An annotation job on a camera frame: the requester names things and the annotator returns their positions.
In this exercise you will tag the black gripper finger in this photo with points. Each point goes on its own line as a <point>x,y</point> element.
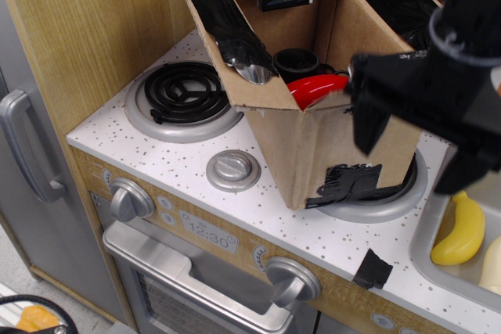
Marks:
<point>460,168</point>
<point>369,123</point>

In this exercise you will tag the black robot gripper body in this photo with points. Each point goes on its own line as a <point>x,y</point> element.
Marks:
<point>456,101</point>

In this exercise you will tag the brown cardboard box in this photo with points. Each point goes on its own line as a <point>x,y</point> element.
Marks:
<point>300,146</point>

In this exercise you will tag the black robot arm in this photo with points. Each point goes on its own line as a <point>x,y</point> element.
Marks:
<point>467,31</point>

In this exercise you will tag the yellow toy banana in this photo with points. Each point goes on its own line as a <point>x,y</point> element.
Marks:
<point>466,236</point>

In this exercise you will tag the black cup in box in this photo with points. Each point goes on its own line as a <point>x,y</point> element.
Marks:
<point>296,63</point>

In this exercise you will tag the silver toy sink basin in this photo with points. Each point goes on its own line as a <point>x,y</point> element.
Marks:
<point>437,222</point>

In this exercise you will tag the cream toy food piece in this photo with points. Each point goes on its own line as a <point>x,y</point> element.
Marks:
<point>490,273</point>

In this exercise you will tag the silver spoon taped on flap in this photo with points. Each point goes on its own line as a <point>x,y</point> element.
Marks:
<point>254,71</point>

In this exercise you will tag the black tape piece on counter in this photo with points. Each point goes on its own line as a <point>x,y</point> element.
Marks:
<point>373,272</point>

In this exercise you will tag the silver round countertop knob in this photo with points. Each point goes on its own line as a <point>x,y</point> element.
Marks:
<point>233,171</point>

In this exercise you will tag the silver right oven knob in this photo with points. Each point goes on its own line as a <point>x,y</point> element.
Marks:
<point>291,281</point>

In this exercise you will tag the silver oven knob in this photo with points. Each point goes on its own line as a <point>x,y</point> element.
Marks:
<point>291,281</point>
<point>129,201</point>

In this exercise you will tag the black coil stove burner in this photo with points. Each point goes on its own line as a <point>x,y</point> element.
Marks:
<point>184,93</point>

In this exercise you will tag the silver left oven knob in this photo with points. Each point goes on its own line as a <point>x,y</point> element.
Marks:
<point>129,201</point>

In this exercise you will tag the silver oven door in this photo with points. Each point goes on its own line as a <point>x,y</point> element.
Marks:
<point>229,279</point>

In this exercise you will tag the orange object on floor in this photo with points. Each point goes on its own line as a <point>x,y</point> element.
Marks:
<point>35,318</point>

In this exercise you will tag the silver oven door handle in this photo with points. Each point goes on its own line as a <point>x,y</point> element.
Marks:
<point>166,297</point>

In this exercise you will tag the silver fridge door handle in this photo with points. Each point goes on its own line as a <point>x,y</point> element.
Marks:
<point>13,108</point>

